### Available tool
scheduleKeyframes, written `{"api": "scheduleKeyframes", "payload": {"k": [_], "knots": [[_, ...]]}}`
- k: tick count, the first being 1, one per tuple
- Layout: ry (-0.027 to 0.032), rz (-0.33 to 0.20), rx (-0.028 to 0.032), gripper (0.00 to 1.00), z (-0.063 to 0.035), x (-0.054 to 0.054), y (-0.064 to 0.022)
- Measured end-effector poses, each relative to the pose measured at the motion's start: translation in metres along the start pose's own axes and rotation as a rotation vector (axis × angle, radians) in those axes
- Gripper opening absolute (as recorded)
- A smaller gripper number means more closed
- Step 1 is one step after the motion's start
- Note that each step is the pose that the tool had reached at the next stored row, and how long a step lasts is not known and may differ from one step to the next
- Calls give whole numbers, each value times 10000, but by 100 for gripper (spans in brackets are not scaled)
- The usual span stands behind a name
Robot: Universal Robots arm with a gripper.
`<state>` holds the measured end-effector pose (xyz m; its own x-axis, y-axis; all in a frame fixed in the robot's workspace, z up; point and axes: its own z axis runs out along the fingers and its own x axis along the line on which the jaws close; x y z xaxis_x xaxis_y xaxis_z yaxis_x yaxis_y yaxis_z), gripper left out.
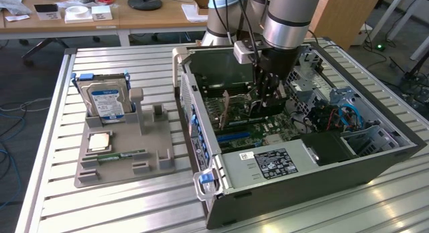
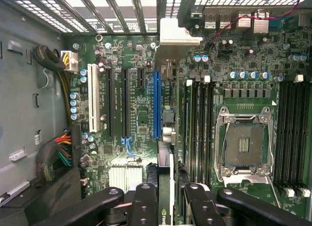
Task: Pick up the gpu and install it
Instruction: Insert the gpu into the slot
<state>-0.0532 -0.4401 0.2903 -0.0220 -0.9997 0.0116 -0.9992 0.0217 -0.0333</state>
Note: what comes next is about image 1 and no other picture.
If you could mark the white box with black lid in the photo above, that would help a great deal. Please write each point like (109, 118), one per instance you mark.
(46, 8)

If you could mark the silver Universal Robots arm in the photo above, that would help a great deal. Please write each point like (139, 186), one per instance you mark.
(287, 22)

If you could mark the black round lamp base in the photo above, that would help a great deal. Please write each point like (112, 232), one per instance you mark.
(143, 3)

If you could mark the blue expansion slot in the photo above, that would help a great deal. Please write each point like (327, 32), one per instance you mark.
(232, 137)

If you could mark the grey power supply unit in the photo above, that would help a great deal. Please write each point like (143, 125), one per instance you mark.
(240, 172)

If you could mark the white paper card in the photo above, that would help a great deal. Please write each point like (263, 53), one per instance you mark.
(16, 17)

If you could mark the white box beside cabinet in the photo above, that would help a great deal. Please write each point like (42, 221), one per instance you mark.
(363, 34)

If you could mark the black office chair base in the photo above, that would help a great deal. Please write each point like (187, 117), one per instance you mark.
(36, 48)

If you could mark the flat white box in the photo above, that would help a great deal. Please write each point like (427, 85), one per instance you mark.
(78, 20)

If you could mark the white labelled box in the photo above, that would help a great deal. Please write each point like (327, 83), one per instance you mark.
(100, 10)

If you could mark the black tripod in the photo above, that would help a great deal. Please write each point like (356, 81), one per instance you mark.
(410, 74)

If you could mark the small metal disk bay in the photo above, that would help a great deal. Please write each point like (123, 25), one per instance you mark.
(378, 137)

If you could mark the white table frame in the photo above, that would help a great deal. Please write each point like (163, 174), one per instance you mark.
(384, 14)

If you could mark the white tape roll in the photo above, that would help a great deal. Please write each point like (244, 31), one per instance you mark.
(68, 12)

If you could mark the device with green light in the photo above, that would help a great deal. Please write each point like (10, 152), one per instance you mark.
(379, 46)

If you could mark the silver chipset heat sink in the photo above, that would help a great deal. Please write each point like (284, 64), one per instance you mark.
(274, 140)

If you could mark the hard disk in blue caddy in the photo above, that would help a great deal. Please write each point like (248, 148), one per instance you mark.
(102, 102)

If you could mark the wooden desk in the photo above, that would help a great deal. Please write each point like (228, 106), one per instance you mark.
(157, 19)
(49, 25)

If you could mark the large metal disk bay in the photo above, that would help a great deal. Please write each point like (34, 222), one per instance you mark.
(304, 87)

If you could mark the red small object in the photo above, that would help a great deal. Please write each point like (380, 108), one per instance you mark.
(104, 0)

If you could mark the dark grey PC case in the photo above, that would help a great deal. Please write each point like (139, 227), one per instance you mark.
(300, 192)

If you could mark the clear plastic bag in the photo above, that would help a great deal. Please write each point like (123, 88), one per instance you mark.
(13, 4)

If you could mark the silver CPU chip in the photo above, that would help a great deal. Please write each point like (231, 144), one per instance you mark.
(98, 141)

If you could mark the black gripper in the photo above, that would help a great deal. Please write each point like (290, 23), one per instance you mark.
(274, 64)

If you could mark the grey printed parts rack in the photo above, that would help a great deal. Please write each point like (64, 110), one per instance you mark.
(127, 147)

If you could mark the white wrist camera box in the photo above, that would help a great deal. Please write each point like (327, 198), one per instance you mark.
(241, 53)

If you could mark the white paper stack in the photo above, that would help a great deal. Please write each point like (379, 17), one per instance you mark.
(192, 13)

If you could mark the installed green RAM stick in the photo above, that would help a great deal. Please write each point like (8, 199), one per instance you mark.
(239, 123)

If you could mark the green RAM stick on rack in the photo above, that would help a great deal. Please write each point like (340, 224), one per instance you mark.
(109, 156)

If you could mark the green graphics card with bracket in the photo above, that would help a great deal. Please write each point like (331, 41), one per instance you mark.
(225, 110)

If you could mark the green motherboard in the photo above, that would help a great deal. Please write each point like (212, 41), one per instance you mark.
(278, 127)

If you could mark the wooden cabinet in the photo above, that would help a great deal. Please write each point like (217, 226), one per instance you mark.
(351, 17)

